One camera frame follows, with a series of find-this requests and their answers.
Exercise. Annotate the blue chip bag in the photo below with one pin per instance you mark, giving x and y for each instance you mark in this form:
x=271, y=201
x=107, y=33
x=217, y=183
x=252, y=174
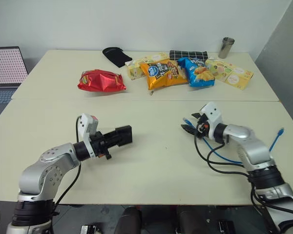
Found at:
x=199, y=72

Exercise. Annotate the black checkered pencil case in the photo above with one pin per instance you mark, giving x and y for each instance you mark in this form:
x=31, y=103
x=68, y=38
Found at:
x=188, y=54

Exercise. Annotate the dark rounded shape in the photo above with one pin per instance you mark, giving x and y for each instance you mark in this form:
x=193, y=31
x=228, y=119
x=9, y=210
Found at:
x=129, y=220

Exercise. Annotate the yellow carton box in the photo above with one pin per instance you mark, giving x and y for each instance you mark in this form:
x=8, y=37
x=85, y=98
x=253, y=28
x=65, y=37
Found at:
x=135, y=69
x=234, y=75

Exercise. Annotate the red snack bag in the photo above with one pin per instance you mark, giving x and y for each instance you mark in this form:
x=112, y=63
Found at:
x=101, y=81

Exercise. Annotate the black fabric pouch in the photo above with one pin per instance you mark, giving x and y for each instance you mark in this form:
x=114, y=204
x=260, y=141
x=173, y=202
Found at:
x=117, y=56

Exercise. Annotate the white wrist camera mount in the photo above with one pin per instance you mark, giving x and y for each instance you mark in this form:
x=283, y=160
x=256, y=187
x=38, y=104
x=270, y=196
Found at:
x=86, y=129
x=213, y=115

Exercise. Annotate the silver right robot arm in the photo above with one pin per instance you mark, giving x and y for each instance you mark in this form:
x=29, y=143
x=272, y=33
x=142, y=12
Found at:
x=255, y=151

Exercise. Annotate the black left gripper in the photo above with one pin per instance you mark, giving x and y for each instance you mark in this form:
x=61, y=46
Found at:
x=97, y=145

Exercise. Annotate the steel cup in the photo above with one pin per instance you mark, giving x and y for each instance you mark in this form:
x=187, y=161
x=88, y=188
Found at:
x=225, y=48

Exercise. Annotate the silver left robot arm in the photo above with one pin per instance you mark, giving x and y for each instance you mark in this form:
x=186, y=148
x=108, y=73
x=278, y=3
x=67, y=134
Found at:
x=46, y=168

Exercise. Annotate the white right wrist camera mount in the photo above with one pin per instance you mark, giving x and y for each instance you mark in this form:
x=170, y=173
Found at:
x=213, y=115

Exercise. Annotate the grey laptop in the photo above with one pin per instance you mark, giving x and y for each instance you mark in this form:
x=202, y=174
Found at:
x=5, y=73

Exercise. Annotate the small black labelled device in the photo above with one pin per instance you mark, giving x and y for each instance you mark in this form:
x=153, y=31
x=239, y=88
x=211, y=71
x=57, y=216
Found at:
x=88, y=229

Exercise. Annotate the orange chip bag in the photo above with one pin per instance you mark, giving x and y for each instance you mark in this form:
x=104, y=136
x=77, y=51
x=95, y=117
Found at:
x=162, y=74

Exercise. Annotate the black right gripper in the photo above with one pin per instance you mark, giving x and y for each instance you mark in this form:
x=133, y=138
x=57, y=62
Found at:
x=202, y=128

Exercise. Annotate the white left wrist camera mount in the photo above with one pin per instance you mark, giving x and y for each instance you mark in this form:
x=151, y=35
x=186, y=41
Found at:
x=86, y=129

